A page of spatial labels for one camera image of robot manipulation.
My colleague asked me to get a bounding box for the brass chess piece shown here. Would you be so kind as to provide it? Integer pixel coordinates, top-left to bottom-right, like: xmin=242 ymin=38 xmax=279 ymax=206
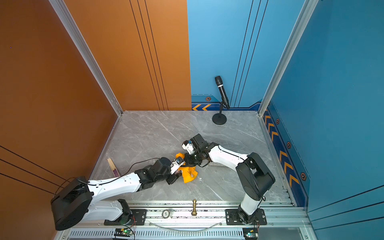
xmin=191 ymin=199 xmax=198 ymax=217

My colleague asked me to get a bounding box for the right green circuit board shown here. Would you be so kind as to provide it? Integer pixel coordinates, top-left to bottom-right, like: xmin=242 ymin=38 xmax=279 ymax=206
xmin=243 ymin=229 xmax=259 ymax=240

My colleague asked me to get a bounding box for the aluminium front rail frame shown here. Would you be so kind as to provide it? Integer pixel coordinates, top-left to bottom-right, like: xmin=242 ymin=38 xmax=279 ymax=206
xmin=55 ymin=201 xmax=316 ymax=240

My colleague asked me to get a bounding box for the left green circuit board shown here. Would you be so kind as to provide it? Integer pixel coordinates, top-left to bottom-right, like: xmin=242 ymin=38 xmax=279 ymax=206
xmin=114 ymin=228 xmax=135 ymax=239

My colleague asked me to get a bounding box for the orange fluffy cloth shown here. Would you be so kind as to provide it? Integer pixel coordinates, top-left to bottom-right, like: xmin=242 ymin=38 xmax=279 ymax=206
xmin=175 ymin=153 xmax=198 ymax=184

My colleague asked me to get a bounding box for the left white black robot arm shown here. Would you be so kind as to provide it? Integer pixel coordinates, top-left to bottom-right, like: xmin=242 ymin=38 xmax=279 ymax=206
xmin=51 ymin=157 xmax=184 ymax=231

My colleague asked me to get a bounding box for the silver tape roll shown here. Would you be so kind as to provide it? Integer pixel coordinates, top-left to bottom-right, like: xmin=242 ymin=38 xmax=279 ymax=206
xmin=162 ymin=210 xmax=170 ymax=219

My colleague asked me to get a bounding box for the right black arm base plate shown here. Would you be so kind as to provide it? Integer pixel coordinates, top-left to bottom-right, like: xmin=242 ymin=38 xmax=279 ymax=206
xmin=225 ymin=209 xmax=268 ymax=226

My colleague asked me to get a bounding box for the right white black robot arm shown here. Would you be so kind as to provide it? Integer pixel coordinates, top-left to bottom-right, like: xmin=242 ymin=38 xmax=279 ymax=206
xmin=182 ymin=140 xmax=276 ymax=225

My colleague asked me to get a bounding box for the grey rectangular eyeglass case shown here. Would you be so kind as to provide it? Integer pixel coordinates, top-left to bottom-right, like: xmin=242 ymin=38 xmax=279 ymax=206
xmin=207 ymin=162 xmax=230 ymax=169

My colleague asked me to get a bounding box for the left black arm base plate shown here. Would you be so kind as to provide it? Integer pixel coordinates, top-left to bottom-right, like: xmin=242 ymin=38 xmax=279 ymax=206
xmin=104 ymin=209 xmax=147 ymax=226

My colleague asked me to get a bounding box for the black microphone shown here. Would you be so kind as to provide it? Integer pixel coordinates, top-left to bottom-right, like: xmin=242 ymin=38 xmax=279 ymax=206
xmin=215 ymin=76 xmax=230 ymax=110

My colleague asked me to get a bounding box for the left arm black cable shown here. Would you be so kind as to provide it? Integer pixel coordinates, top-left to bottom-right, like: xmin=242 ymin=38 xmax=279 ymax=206
xmin=58 ymin=157 xmax=161 ymax=193

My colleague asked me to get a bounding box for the green circuit board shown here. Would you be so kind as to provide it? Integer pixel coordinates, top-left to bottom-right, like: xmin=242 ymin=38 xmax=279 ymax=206
xmin=114 ymin=228 xmax=135 ymax=239
xmin=243 ymin=229 xmax=259 ymax=240

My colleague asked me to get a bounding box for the wooden stick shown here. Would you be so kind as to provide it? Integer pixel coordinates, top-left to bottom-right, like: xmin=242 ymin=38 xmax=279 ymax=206
xmin=107 ymin=158 xmax=121 ymax=178

